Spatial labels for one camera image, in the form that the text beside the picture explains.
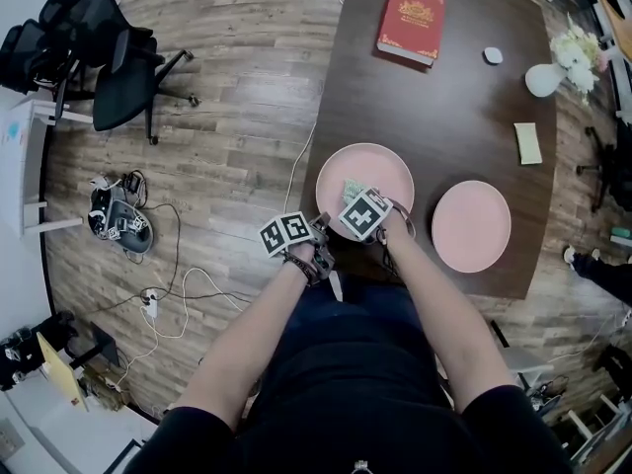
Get white vase with flowers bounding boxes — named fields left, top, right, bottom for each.
left=550, top=15, right=608, bottom=106

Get green patterned sponge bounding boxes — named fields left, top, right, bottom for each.
left=343, top=178, right=369, bottom=204

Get yellow green sponge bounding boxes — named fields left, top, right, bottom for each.
left=513, top=122, right=543, bottom=166

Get wooden desk white legs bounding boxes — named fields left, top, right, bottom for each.
left=545, top=0, right=632, bottom=63

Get person's right forearm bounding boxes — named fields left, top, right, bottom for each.
left=384, top=224, right=517, bottom=414

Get white ceramic vase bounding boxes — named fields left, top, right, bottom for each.
left=524, top=62, right=567, bottom=98

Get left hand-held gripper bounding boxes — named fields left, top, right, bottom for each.
left=259, top=211, right=336, bottom=285

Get person's left forearm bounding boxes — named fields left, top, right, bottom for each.
left=172, top=244, right=317, bottom=429

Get black bracelet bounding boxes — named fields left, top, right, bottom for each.
left=283, top=252, right=317, bottom=285

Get pink plate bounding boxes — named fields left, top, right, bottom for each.
left=315, top=142, right=416, bottom=240
left=431, top=180, right=513, bottom=274

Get black office chair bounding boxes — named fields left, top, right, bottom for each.
left=39, top=0, right=201, bottom=146
left=0, top=17, right=55, bottom=96
left=576, top=125, right=632, bottom=214

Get yellow board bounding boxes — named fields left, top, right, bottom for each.
left=37, top=332, right=90, bottom=413

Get grey domed backpack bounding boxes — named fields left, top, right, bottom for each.
left=87, top=175, right=155, bottom=256

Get white power strip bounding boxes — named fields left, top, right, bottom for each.
left=141, top=288, right=160, bottom=323

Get person's black clothing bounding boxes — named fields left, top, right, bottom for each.
left=122, top=272, right=574, bottom=474

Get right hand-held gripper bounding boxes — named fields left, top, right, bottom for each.
left=338, top=188, right=416, bottom=242

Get red hardcover book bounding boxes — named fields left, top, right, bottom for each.
left=376, top=0, right=446, bottom=68

